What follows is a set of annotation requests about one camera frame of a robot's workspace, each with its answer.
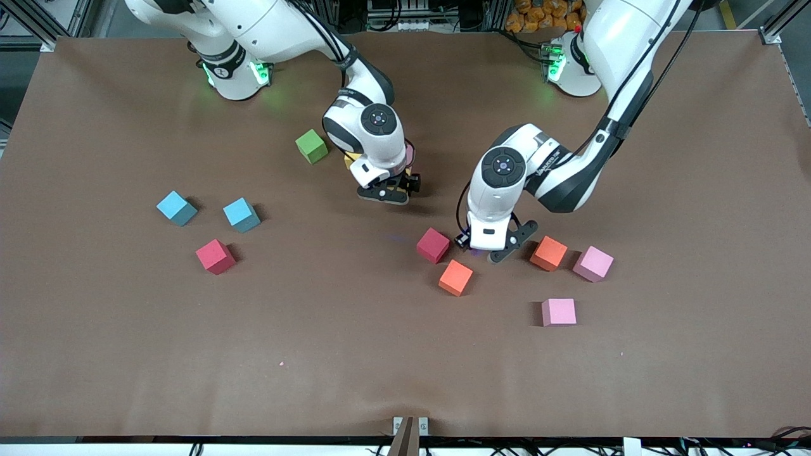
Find light blue foam cube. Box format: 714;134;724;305
156;191;198;227
223;198;262;234

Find green foam cube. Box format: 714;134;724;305
295;129;329;165

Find bag of oranges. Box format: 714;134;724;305
505;0;587;34

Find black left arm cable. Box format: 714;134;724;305
456;0;705;240

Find brown table cover sheet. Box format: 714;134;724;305
0;32;811;439

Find black cable bundle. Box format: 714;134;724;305
770;426;811;453

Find aluminium frame strut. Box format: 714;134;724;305
0;0;93;53
759;0;811;45

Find orange foam cube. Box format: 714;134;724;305
438;259;475;297
530;236;568;272

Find aluminium table edge rail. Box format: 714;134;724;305
776;41;811;127

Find grey equipment rack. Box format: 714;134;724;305
366;0;444;32

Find red foam cube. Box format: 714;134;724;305
416;227;451;264
195;239;237;276

